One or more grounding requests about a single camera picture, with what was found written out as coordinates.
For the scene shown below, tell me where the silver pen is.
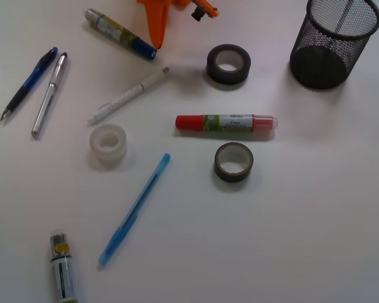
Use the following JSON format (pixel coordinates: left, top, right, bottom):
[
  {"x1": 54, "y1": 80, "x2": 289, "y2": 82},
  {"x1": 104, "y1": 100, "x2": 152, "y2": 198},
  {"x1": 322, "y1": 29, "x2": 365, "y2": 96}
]
[{"x1": 31, "y1": 52, "x2": 68, "y2": 140}]

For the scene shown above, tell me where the blue capped marker pen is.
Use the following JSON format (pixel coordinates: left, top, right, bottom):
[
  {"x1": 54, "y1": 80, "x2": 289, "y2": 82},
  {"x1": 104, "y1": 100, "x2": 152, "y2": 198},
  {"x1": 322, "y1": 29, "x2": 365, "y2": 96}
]
[{"x1": 84, "y1": 8, "x2": 157, "y2": 60}]

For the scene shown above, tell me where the red marker pen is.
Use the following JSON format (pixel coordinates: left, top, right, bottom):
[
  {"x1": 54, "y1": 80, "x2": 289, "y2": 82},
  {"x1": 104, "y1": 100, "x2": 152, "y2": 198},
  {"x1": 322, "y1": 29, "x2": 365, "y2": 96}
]
[{"x1": 176, "y1": 114, "x2": 278, "y2": 133}]

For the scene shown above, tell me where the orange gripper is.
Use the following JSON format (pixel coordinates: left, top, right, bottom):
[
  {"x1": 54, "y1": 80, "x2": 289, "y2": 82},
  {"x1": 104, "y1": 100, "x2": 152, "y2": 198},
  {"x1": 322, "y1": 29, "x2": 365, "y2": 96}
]
[{"x1": 136, "y1": 0, "x2": 219, "y2": 49}]

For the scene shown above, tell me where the black capped marker pen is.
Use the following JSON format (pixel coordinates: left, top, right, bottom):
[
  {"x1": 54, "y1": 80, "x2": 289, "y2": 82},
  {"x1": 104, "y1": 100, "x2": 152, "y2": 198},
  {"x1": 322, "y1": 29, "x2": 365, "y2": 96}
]
[{"x1": 50, "y1": 233, "x2": 78, "y2": 302}]

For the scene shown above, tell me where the white dotted pen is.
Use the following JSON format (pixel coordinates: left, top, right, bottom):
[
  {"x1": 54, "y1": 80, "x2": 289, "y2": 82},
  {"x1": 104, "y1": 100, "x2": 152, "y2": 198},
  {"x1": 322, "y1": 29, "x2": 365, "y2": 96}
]
[{"x1": 88, "y1": 66, "x2": 171, "y2": 126}]

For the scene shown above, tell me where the small black tape roll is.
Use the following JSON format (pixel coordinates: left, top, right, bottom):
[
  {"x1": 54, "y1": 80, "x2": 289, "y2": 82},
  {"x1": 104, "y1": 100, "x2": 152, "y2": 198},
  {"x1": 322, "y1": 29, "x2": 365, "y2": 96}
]
[{"x1": 214, "y1": 142, "x2": 254, "y2": 182}]

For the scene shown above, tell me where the black mesh pen holder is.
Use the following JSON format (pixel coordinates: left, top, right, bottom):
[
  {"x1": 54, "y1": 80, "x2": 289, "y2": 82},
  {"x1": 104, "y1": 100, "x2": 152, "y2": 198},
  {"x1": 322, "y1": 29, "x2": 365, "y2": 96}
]
[{"x1": 290, "y1": 0, "x2": 379, "y2": 90}]

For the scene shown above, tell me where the light blue pen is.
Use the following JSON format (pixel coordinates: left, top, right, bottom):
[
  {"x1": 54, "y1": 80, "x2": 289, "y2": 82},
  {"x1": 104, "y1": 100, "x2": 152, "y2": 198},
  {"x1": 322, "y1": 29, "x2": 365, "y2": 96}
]
[{"x1": 99, "y1": 153, "x2": 171, "y2": 266}]

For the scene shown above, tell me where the clear white tape roll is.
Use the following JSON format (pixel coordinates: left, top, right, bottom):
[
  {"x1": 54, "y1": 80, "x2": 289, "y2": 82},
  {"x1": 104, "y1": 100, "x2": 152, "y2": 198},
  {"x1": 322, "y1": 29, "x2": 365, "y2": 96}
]
[{"x1": 89, "y1": 124, "x2": 127, "y2": 162}]

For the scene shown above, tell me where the large black tape roll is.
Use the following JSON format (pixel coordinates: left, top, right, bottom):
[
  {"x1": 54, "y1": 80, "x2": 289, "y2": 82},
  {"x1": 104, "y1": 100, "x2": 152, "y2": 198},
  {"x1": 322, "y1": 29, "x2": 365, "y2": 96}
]
[{"x1": 206, "y1": 44, "x2": 251, "y2": 85}]

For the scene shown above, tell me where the blue black ballpoint pen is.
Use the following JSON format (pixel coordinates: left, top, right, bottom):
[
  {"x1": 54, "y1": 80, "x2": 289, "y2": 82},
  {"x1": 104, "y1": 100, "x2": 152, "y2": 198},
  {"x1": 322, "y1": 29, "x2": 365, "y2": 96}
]
[{"x1": 0, "y1": 47, "x2": 58, "y2": 122}]

